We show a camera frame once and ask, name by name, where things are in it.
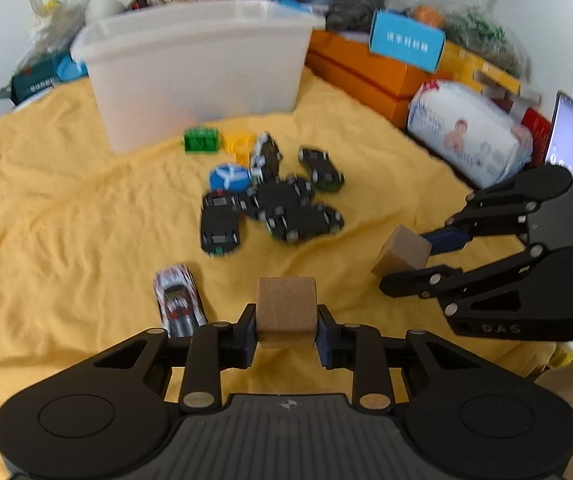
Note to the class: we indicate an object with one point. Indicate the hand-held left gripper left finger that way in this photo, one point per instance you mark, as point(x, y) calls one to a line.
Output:
point(250, 332)

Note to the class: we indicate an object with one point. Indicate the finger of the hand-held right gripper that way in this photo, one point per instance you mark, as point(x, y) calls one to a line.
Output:
point(416, 282)
point(446, 240)

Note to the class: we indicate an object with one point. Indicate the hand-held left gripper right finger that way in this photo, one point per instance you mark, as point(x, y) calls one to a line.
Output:
point(323, 337)

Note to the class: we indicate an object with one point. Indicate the wooden cube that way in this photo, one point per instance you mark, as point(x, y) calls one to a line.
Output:
point(401, 255)
point(286, 310)

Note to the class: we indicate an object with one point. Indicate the green toy brick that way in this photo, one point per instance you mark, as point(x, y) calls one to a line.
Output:
point(200, 140)

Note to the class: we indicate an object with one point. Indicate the white plastic bin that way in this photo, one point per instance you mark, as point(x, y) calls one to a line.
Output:
point(191, 75)

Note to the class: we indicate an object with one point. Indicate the white and red toy car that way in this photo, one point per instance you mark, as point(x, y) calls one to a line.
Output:
point(179, 295)

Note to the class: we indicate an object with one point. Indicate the white wipes pack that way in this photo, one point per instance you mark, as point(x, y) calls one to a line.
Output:
point(466, 130)

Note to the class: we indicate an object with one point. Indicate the black toy car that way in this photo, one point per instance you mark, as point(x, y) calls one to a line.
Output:
point(304, 221)
point(266, 156)
point(322, 169)
point(281, 195)
point(220, 222)

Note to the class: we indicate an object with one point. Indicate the red box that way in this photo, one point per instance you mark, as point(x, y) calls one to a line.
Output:
point(535, 132)

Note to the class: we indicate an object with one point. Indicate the smartphone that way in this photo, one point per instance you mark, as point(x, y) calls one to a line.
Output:
point(565, 130)

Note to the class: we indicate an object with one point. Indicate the blue round toy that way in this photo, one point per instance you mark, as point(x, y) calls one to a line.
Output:
point(229, 177)

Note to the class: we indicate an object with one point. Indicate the yellow box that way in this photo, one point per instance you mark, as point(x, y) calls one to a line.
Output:
point(471, 60)

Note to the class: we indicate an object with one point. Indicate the orange box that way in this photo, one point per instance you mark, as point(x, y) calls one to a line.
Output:
point(366, 70)

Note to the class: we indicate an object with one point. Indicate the yellow toy brick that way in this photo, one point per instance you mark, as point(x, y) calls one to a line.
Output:
point(239, 144)

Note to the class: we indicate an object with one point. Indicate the blue card box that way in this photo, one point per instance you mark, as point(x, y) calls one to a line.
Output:
point(406, 42)

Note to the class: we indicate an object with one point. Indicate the net bag of green items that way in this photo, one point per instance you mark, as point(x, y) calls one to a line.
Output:
point(486, 35)

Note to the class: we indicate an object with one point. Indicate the yellow blanket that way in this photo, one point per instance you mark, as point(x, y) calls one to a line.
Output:
point(66, 210)

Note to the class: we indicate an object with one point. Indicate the orange ball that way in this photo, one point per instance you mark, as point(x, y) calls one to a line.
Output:
point(427, 14)

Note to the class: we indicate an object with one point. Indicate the grey knit item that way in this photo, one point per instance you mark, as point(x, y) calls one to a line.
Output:
point(352, 14)

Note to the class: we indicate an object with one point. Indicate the dark green package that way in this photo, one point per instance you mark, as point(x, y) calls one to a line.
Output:
point(34, 82)

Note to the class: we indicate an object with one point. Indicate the white ball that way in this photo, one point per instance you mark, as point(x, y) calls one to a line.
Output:
point(104, 9)

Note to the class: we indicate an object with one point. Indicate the white plastic bag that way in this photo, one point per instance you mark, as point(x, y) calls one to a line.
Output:
point(54, 20)

